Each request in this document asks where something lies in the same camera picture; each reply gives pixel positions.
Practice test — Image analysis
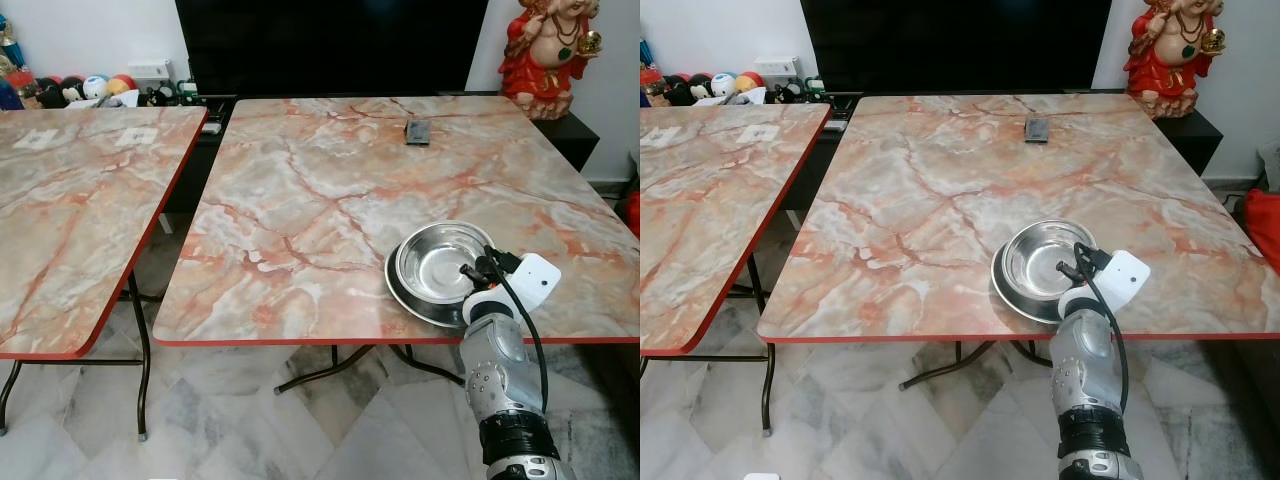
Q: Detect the steel bowl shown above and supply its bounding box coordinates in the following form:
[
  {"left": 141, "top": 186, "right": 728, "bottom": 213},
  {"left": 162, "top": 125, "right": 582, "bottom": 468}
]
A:
[
  {"left": 395, "top": 221, "right": 497, "bottom": 306},
  {"left": 1001, "top": 219, "right": 1099, "bottom": 301}
]

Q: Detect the steel plate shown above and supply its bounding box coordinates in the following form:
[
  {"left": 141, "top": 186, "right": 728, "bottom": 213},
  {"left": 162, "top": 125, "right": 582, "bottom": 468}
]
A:
[
  {"left": 991, "top": 235, "right": 1086, "bottom": 324},
  {"left": 385, "top": 235, "right": 491, "bottom": 329}
]

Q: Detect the large marble top table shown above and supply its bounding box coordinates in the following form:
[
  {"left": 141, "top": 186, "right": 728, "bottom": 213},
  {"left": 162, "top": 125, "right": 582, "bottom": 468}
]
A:
[
  {"left": 756, "top": 93, "right": 1280, "bottom": 436},
  {"left": 152, "top": 95, "right": 641, "bottom": 393}
]

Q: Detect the narrow marble top table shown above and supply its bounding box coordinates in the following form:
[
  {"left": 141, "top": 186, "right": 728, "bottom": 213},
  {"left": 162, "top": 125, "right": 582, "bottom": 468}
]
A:
[
  {"left": 640, "top": 102, "right": 833, "bottom": 356},
  {"left": 0, "top": 106, "right": 209, "bottom": 441}
]

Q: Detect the red and gold statue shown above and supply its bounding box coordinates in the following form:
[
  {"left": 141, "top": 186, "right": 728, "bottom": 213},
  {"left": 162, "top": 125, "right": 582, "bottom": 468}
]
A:
[
  {"left": 498, "top": 0, "right": 604, "bottom": 122},
  {"left": 1123, "top": 0, "right": 1227, "bottom": 120}
]

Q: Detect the black television screen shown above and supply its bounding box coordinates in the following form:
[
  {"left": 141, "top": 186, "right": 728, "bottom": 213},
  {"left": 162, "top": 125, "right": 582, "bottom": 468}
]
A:
[
  {"left": 175, "top": 0, "right": 490, "bottom": 98},
  {"left": 800, "top": 0, "right": 1113, "bottom": 96}
]

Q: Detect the blue and gold figurine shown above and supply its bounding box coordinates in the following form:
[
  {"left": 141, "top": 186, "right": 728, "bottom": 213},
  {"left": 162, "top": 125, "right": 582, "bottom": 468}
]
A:
[
  {"left": 640, "top": 38, "right": 664, "bottom": 96},
  {"left": 0, "top": 15, "right": 26, "bottom": 96}
]

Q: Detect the black round-eared toy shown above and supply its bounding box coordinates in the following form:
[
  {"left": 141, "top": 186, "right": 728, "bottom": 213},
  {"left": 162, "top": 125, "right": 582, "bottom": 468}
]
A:
[
  {"left": 664, "top": 72, "right": 713, "bottom": 106},
  {"left": 34, "top": 76, "right": 85, "bottom": 109}
]

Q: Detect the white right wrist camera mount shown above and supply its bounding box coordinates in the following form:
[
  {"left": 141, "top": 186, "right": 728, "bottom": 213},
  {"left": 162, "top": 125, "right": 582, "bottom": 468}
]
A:
[
  {"left": 507, "top": 253, "right": 562, "bottom": 307},
  {"left": 1098, "top": 250, "right": 1152, "bottom": 302}
]

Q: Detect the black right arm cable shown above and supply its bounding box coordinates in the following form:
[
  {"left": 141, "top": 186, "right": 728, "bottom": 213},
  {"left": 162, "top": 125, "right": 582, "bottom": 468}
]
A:
[
  {"left": 484, "top": 245, "right": 550, "bottom": 411},
  {"left": 1074, "top": 241, "right": 1132, "bottom": 411}
]

